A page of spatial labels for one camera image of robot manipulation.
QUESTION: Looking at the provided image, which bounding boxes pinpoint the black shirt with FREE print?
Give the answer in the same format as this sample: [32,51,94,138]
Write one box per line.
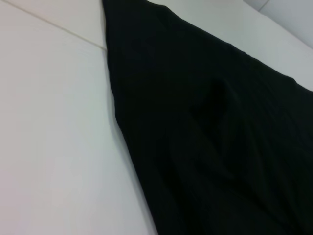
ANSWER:
[101,0,313,235]

